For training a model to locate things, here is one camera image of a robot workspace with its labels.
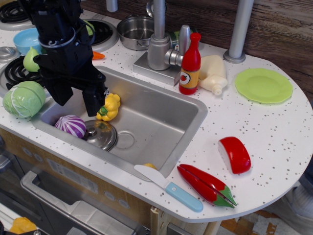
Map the green toy lettuce piece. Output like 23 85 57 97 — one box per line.
83 20 95 37

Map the green toy cabbage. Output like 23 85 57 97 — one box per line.
2 81 46 118

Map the cream toy mayonnaise bottle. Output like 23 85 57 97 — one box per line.
198 55 228 95

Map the silver steel pot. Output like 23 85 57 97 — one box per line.
117 15 154 50

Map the grey vertical post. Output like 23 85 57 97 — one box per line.
224 0 254 64

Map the red toy sushi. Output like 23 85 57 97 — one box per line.
218 137 251 174

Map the grey rear post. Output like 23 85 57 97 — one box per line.
106 0 118 12

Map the blue handled toy knife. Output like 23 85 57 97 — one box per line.
134 164 203 212

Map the green toy can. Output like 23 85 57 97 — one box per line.
168 31 179 51

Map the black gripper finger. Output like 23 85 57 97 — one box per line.
82 86 109 117
45 82 73 106

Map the stainless steel sink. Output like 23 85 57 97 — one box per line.
31 66 207 176

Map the red toy ketchup bottle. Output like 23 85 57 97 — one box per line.
179 33 201 95

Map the green toy pear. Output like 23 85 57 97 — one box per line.
23 47 40 72

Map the yellow toy on floor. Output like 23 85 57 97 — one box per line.
9 217 37 235

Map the blue plastic bowl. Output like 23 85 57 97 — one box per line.
13 28 42 55

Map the stove burner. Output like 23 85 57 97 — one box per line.
0 56 49 98
0 0 34 31
87 19 119 52

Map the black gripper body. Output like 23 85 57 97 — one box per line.
34 41 106 91

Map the grey oven door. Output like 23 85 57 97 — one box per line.
21 171 151 235

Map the silver pot lid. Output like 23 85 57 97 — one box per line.
83 120 118 151

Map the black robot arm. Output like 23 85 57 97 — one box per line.
18 0 107 117

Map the purple toy onion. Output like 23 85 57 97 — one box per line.
54 115 87 139

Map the yellow toy in sink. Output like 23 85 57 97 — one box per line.
144 163 157 170

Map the front left stove burner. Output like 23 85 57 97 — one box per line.
0 56 49 98

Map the rear left stove burner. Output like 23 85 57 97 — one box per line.
0 0 34 31

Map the silver toy faucet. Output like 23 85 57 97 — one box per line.
133 0 191 86

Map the yellow toy bell pepper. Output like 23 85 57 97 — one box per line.
96 93 121 122

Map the orange toy carrot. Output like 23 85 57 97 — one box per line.
92 51 105 60

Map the rear right stove burner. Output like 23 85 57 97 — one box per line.
87 19 119 52

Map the red toy chili pepper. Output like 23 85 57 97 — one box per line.
177 164 237 209

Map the green plastic plate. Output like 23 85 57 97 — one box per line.
235 68 293 104

